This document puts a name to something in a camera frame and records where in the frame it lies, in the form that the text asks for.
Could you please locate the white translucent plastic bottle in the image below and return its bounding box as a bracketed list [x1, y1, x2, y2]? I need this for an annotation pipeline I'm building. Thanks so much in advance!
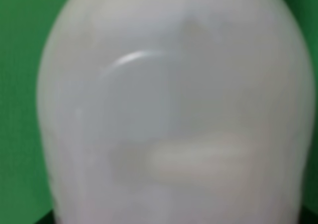
[37, 0, 315, 224]

